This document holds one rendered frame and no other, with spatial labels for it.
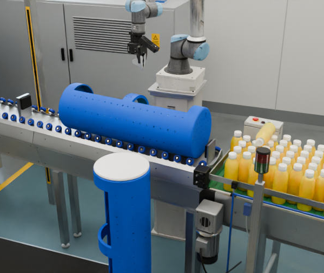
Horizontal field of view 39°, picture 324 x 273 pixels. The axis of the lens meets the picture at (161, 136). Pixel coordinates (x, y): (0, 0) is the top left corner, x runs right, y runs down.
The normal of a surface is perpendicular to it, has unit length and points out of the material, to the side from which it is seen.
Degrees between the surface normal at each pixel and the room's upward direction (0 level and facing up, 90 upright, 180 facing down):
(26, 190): 0
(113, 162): 0
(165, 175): 71
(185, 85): 90
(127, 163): 0
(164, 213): 90
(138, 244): 90
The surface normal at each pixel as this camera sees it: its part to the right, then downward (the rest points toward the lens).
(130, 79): -0.33, 0.40
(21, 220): 0.00, -0.90
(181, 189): -0.43, 0.68
